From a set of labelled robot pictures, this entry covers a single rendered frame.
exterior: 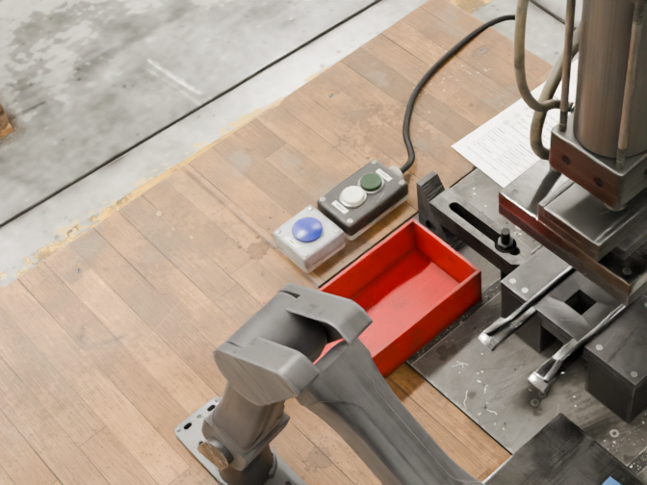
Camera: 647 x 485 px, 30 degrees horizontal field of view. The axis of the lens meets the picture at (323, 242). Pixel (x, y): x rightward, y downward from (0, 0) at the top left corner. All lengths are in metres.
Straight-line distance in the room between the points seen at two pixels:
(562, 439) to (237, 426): 0.38
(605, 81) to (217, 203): 0.71
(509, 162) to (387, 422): 0.74
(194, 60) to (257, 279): 1.73
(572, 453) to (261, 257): 0.48
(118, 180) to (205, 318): 1.47
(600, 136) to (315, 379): 0.37
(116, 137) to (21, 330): 1.54
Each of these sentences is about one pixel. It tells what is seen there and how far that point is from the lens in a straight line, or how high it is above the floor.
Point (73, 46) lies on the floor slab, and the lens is 3.38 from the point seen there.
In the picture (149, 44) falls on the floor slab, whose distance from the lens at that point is 3.32.
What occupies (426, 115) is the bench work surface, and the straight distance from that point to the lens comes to 1.72.
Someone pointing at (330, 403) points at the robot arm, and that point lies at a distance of 0.97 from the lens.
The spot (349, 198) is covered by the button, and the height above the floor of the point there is 0.94.
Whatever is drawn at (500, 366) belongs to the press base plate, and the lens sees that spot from 1.46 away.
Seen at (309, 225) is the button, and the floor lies 0.94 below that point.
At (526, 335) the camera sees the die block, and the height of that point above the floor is 0.92.
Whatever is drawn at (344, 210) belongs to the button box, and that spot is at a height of 0.93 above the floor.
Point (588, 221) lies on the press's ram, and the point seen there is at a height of 1.18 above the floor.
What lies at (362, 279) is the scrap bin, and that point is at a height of 0.92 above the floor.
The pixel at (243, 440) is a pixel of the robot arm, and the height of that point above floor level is 1.08.
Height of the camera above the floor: 2.13
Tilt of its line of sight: 51 degrees down
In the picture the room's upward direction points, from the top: 10 degrees counter-clockwise
